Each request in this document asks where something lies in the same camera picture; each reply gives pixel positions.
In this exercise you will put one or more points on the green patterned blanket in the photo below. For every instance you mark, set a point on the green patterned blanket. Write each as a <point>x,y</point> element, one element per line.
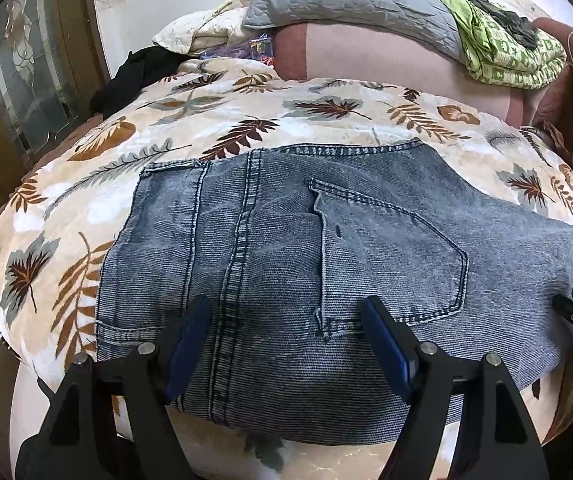
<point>496,57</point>

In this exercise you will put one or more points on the cream leaf print blanket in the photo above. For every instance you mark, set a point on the cream leaf print blanket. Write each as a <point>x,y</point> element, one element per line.
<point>316,110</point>

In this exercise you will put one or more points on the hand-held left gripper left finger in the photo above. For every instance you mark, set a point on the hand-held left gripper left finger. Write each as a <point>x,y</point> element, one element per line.
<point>190,345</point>

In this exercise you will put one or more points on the wooden glass door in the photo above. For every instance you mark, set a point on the wooden glass door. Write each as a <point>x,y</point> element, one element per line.
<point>31,75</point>

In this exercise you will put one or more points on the cream floral cloth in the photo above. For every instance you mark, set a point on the cream floral cloth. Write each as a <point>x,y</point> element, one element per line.
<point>201,30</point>

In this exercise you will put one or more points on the black cloth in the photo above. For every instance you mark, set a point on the black cloth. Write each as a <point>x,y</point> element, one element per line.
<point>131,75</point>

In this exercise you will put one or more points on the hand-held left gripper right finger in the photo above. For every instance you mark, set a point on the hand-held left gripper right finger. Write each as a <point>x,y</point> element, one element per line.
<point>385,345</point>

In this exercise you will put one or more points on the colourful packets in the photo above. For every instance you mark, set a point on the colourful packets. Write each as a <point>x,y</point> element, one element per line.
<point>259,49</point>

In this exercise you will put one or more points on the dark crumpled cloth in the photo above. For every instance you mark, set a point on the dark crumpled cloth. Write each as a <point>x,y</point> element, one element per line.
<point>511,22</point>

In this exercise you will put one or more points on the pink brown blanket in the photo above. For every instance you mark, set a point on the pink brown blanket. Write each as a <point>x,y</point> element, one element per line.
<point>391,60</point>

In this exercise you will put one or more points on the blue denim pants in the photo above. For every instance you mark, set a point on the blue denim pants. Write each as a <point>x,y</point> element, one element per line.
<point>266,235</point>

